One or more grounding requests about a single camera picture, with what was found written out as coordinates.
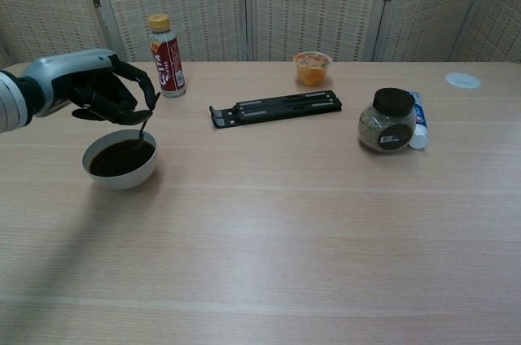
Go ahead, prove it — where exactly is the orange fruit jelly cup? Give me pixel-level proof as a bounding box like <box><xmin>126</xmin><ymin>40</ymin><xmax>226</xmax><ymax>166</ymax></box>
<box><xmin>292</xmin><ymin>51</ymin><xmax>335</xmax><ymax>88</ymax></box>

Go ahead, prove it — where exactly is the white blue toothpaste tube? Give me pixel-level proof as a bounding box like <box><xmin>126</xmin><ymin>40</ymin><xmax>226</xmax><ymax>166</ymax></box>
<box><xmin>406</xmin><ymin>90</ymin><xmax>431</xmax><ymax>150</ymax></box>

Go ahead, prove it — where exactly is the coffee bottle with yellow cap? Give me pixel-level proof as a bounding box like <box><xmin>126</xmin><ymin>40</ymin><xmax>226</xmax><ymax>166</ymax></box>
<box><xmin>147</xmin><ymin>13</ymin><xmax>188</xmax><ymax>98</ymax></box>

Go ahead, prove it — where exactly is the white round table grommet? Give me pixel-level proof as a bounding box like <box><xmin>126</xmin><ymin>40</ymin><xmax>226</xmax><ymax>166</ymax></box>
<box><xmin>444</xmin><ymin>72</ymin><xmax>482</xmax><ymax>90</ymax></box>

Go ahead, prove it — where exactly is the glass spice jar black lid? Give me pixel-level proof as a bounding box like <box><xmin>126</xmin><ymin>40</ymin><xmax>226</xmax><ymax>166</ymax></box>
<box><xmin>357</xmin><ymin>87</ymin><xmax>418</xmax><ymax>155</ymax></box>

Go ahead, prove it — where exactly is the bamboo folding screen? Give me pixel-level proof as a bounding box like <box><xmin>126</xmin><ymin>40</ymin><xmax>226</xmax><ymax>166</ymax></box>
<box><xmin>0</xmin><ymin>0</ymin><xmax>521</xmax><ymax>69</ymax></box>

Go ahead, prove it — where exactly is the white cup of coffee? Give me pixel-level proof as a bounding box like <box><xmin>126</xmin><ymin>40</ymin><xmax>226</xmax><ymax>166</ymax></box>
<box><xmin>81</xmin><ymin>129</ymin><xmax>158</xmax><ymax>191</ymax></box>

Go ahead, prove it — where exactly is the small black spoon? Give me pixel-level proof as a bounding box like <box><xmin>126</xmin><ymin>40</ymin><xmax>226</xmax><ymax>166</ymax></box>
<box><xmin>124</xmin><ymin>111</ymin><xmax>152</xmax><ymax>154</ymax></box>

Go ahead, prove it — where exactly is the black folding laptop stand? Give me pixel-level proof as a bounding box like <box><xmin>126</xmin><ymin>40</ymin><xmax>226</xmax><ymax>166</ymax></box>
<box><xmin>208</xmin><ymin>90</ymin><xmax>344</xmax><ymax>130</ymax></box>

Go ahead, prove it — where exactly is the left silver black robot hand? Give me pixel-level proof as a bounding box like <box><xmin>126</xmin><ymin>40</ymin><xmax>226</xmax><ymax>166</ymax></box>
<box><xmin>19</xmin><ymin>48</ymin><xmax>162</xmax><ymax>125</ymax></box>

